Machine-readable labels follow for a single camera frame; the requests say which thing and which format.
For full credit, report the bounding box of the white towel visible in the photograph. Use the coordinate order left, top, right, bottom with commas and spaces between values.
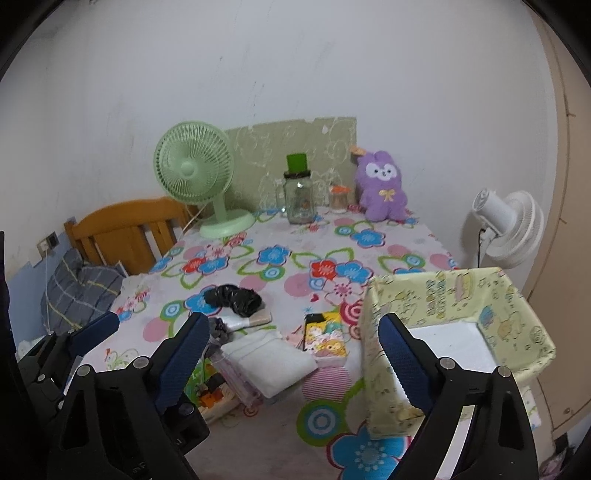
221, 330, 318, 399

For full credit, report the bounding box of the blue bed sheet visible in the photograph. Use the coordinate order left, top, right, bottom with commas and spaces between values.
8, 236, 71, 347

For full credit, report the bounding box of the floral tablecloth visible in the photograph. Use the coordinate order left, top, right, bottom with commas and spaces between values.
85, 211, 460, 479

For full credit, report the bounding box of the green children's book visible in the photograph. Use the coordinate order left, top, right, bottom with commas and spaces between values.
184, 359, 239, 424

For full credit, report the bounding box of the green desk fan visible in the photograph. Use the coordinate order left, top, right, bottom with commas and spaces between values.
153, 121, 254, 239

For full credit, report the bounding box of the green patterned cardboard panel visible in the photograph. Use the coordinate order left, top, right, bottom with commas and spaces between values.
224, 117, 356, 212

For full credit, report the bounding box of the glass mason jar mug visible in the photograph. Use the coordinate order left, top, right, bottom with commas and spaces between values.
281, 170, 317, 225

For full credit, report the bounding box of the grey plaid pillow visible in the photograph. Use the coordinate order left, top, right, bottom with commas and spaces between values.
41, 249, 124, 335

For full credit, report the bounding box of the yellow fabric storage box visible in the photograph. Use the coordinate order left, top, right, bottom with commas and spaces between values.
359, 268, 556, 439

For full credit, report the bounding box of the cotton swab jar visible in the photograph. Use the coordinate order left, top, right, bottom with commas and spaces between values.
329, 185, 349, 214

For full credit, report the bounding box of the green cup on jar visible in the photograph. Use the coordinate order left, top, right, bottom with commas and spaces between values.
287, 153, 308, 174

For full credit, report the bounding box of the white fan power cord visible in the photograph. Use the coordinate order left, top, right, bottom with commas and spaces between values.
181, 204, 216, 236

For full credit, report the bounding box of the white standing fan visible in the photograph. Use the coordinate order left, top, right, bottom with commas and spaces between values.
472, 188, 545, 269

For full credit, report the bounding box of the cartoon animal tissue pack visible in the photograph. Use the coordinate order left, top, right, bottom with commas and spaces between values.
303, 312, 348, 368

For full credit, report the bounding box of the grey drawstring pouch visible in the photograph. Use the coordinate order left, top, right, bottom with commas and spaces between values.
208, 317, 231, 346

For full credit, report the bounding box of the beige door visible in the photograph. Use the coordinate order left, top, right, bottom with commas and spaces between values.
526, 16, 590, 438

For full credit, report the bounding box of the pink clear pouch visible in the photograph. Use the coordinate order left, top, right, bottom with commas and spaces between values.
211, 351, 263, 408

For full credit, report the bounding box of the purple plush bunny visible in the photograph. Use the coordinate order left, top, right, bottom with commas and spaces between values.
355, 151, 408, 222

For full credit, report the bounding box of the wall power outlet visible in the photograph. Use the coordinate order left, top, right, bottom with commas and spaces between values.
37, 232, 59, 257

